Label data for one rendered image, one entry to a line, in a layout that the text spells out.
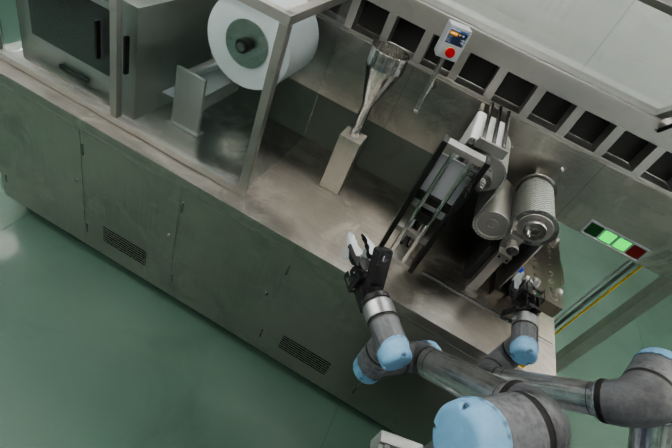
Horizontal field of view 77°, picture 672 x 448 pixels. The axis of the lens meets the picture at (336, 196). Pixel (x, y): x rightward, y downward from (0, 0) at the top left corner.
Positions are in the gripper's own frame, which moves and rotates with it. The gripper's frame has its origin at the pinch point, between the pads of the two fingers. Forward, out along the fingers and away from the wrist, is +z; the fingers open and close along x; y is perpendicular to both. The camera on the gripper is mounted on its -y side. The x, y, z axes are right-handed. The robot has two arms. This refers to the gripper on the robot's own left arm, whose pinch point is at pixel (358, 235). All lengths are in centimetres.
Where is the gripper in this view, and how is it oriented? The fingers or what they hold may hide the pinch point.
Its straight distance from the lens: 116.6
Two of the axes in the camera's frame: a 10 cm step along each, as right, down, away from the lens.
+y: -4.5, 7.0, 5.6
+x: 8.6, 1.7, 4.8
